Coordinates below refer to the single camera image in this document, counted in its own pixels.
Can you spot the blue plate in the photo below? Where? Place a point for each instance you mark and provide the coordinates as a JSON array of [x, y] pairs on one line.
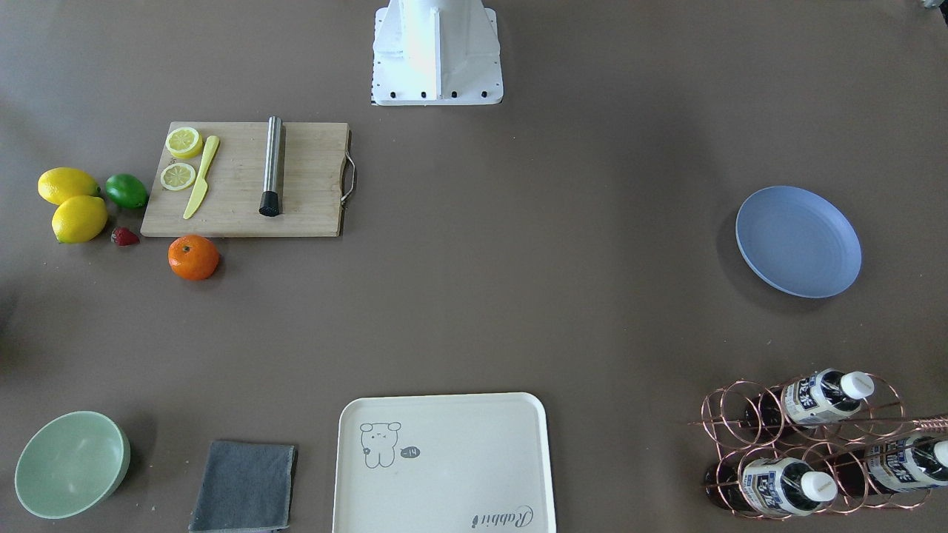
[[798, 242]]

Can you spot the thick lemon half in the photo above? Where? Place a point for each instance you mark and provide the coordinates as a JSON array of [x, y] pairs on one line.
[[184, 143]]

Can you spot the lower whole yellow lemon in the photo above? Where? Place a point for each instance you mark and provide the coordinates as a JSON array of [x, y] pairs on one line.
[[79, 219]]

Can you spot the upper whole yellow lemon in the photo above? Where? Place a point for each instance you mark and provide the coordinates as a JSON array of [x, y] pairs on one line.
[[59, 184]]

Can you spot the green bowl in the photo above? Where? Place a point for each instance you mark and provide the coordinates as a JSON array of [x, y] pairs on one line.
[[72, 464]]

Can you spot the grey folded cloth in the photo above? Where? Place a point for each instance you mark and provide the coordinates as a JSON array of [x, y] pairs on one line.
[[245, 487]]

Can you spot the thin lemon slice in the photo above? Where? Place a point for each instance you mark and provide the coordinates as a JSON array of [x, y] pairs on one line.
[[178, 176]]

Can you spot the green lime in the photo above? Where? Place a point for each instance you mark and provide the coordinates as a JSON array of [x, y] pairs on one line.
[[126, 191]]

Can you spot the wooden cutting board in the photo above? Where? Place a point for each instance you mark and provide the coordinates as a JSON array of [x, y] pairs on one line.
[[311, 185]]

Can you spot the whole yellow lemon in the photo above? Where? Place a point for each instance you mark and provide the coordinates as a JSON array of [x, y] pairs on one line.
[[79, 219], [59, 184]]

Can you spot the tea bottle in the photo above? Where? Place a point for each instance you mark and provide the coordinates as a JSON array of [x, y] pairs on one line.
[[896, 466], [770, 488], [825, 397]]

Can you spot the yellow plastic knife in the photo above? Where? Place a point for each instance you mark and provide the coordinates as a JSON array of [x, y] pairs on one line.
[[200, 186]]

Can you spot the copper wire bottle rack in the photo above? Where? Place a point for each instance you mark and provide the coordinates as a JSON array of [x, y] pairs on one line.
[[830, 442]]

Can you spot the lower outer tea bottle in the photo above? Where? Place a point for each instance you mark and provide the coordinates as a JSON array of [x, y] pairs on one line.
[[896, 466]]

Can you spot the red strawberry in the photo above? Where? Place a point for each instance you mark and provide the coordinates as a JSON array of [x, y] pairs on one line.
[[124, 237]]

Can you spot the steel muddler black tip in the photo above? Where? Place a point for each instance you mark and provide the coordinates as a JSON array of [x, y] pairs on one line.
[[270, 205]]

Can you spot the cream rabbit tray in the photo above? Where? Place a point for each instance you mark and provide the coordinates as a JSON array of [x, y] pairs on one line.
[[444, 463]]

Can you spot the lower middle tea bottle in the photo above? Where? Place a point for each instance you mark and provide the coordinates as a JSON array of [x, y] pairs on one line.
[[770, 488]]

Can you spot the orange mandarin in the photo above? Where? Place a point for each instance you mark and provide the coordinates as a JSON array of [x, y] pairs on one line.
[[193, 257]]

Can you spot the top tea bottle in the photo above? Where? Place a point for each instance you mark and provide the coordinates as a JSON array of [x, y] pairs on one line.
[[825, 397]]

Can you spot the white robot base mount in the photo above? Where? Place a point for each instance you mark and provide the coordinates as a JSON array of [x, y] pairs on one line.
[[436, 53]]

